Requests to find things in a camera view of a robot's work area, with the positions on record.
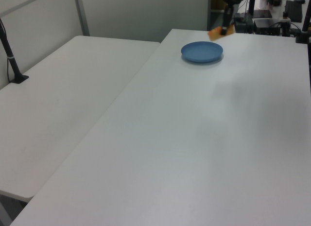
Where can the orange toy bread loaf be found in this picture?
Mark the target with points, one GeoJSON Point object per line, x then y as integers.
{"type": "Point", "coordinates": [215, 34]}

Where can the thin black pole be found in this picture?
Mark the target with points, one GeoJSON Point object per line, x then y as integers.
{"type": "Point", "coordinates": [251, 5]}

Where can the black flat laptop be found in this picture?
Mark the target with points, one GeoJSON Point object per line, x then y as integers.
{"type": "Point", "coordinates": [262, 13]}

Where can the black electronics box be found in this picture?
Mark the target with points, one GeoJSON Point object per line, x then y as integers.
{"type": "Point", "coordinates": [267, 26]}

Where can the blue round plate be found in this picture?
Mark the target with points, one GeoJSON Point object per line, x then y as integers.
{"type": "Point", "coordinates": [201, 51]}

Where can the black upright case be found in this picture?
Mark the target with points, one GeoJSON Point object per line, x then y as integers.
{"type": "Point", "coordinates": [294, 9]}

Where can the black clamp stand pole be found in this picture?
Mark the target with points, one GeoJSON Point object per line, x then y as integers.
{"type": "Point", "coordinates": [305, 24]}

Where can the grey partition panel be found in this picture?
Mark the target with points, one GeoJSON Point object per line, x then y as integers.
{"type": "Point", "coordinates": [145, 14]}

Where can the grey metal frame post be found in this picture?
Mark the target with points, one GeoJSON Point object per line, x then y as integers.
{"type": "Point", "coordinates": [81, 14]}

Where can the black camera stand with white tie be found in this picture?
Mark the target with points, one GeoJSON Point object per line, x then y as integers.
{"type": "Point", "coordinates": [11, 60]}

